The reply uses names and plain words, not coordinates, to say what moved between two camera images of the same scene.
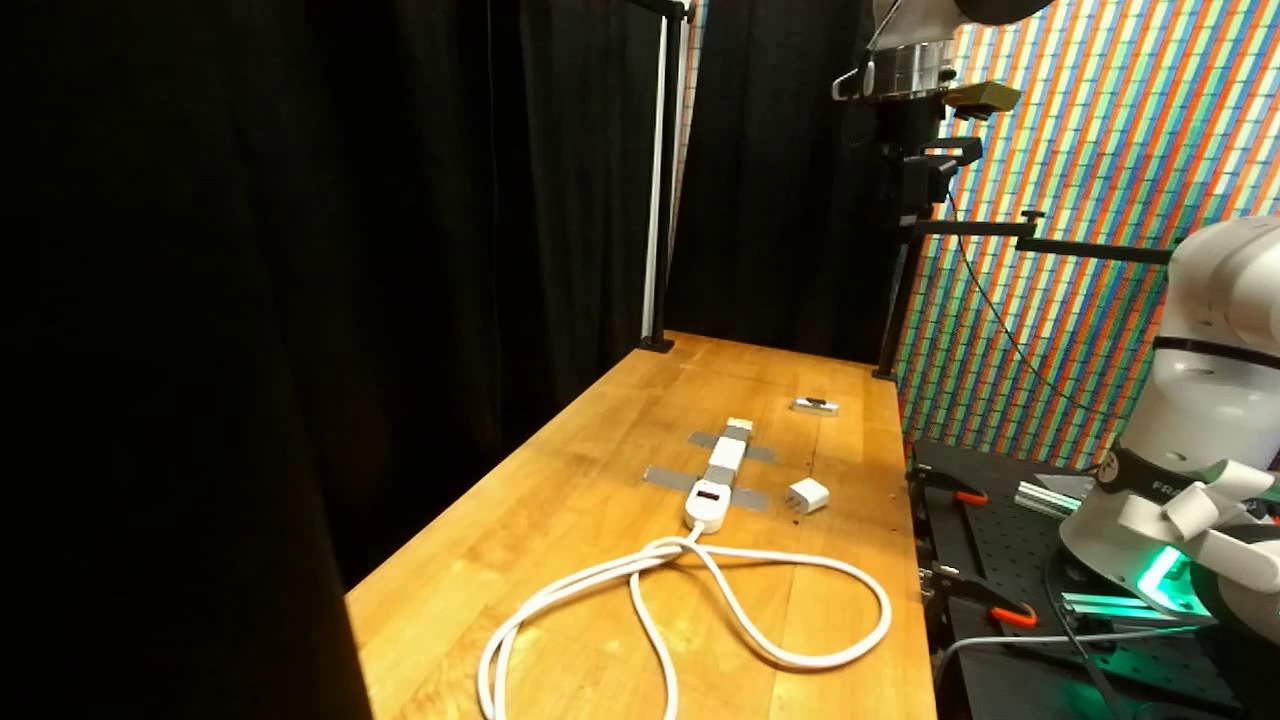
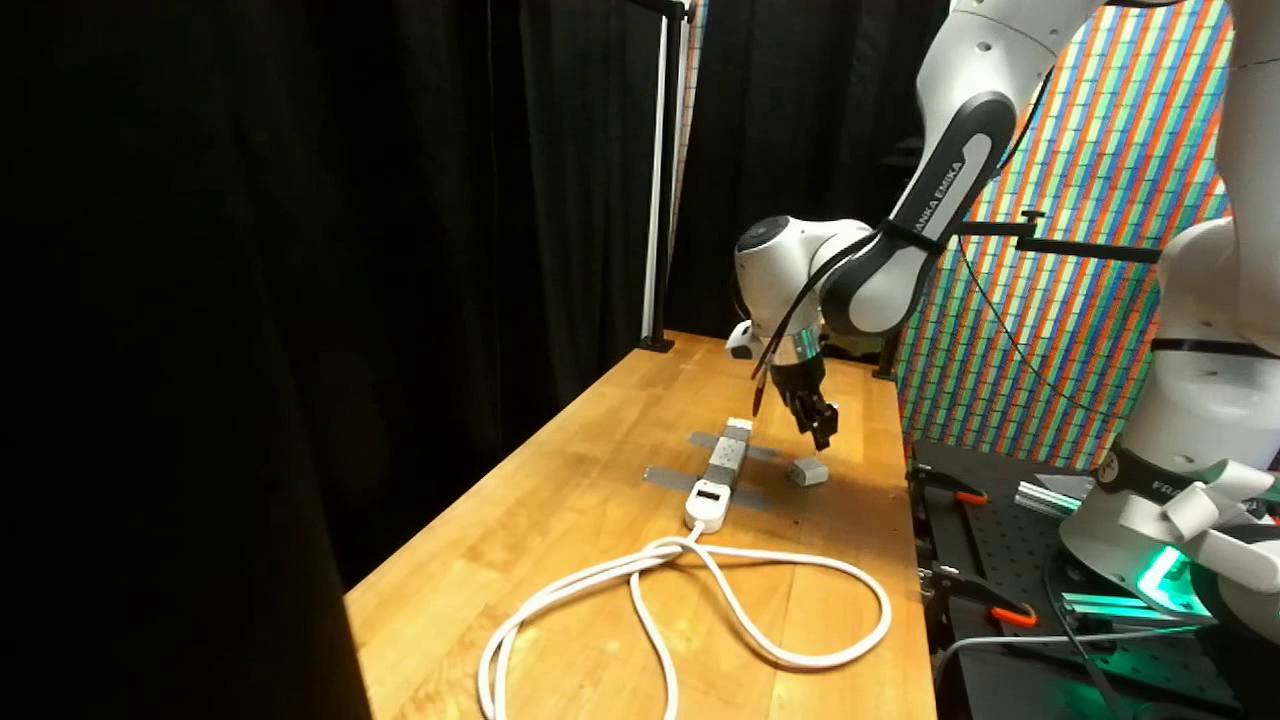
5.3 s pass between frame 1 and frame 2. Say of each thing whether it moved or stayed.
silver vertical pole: stayed
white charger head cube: moved
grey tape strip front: stayed
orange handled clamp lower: stayed
